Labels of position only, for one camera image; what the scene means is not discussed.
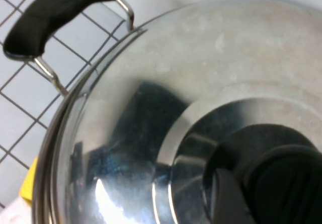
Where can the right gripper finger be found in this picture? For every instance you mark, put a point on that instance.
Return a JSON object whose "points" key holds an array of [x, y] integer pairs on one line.
{"points": [[229, 204]]}

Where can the stainless steel lid black knob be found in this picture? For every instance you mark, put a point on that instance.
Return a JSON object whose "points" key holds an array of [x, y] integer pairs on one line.
{"points": [[201, 58]]}

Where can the yellow foam cube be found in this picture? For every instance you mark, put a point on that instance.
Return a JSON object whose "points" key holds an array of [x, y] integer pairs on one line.
{"points": [[29, 181]]}

